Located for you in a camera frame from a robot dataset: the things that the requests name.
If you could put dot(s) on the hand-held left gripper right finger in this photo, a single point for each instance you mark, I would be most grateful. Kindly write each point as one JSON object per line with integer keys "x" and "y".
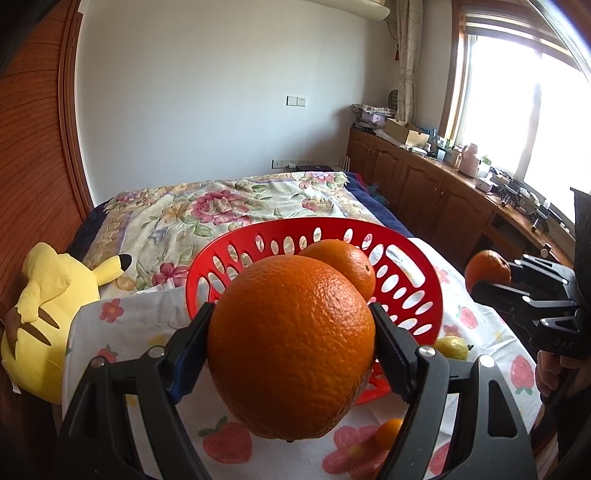
{"x": 392, "y": 355}

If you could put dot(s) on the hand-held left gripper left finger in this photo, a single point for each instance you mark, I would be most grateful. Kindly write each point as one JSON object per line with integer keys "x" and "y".
{"x": 187, "y": 364}

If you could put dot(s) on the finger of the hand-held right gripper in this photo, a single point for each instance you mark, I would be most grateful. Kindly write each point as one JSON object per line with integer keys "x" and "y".
{"x": 540, "y": 270}
{"x": 517, "y": 297}

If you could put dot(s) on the medium mandarin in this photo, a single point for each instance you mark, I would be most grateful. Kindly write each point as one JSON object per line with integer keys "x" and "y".
{"x": 487, "y": 272}

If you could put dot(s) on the large orange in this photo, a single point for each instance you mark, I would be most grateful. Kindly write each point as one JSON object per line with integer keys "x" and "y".
{"x": 341, "y": 265}
{"x": 291, "y": 346}

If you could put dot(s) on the red perforated plastic basket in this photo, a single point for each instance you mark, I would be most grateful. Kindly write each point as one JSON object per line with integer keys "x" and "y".
{"x": 295, "y": 223}

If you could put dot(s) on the person's right hand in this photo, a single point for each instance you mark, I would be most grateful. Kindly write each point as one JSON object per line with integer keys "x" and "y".
{"x": 551, "y": 374}

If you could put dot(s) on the white flower-print tablecloth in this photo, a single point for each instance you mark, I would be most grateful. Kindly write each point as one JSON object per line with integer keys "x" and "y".
{"x": 138, "y": 314}

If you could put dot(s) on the small tangerine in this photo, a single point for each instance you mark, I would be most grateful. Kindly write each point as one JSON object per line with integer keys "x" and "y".
{"x": 390, "y": 434}

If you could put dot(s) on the black gadget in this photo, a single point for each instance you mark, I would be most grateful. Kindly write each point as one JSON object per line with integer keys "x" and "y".
{"x": 508, "y": 188}

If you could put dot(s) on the small white box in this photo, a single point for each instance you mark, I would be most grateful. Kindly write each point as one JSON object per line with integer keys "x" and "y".
{"x": 483, "y": 184}

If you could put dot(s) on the brown wooden cabinet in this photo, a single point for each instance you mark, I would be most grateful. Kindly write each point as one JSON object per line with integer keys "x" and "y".
{"x": 429, "y": 194}

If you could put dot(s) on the floral bedsheet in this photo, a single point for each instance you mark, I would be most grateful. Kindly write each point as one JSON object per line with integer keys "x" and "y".
{"x": 207, "y": 207}

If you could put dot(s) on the teal cloth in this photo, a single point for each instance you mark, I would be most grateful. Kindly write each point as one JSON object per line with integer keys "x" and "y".
{"x": 378, "y": 194}

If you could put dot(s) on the wooden-framed window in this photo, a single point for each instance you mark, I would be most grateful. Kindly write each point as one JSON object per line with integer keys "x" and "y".
{"x": 521, "y": 106}

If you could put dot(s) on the yellow plush toy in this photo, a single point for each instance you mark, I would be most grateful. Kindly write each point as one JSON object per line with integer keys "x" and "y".
{"x": 41, "y": 286}

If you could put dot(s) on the open cardboard box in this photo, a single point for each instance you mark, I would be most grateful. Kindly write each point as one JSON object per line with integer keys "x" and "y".
{"x": 406, "y": 131}

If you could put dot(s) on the floral storage box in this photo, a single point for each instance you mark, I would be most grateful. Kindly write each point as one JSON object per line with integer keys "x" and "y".
{"x": 371, "y": 114}

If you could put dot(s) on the patterned curtain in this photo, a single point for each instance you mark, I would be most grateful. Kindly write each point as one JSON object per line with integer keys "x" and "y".
{"x": 408, "y": 60}

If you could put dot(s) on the brown wooden wardrobe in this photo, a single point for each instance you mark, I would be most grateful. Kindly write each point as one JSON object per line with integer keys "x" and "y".
{"x": 32, "y": 138}

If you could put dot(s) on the white wall socket strip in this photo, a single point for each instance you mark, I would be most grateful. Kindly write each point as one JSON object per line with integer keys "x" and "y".
{"x": 293, "y": 163}

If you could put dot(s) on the white wall switch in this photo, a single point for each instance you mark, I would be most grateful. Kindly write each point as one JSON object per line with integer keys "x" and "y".
{"x": 296, "y": 101}

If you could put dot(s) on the wall air conditioner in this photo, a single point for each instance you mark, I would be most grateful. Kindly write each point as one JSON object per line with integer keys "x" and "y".
{"x": 360, "y": 9}

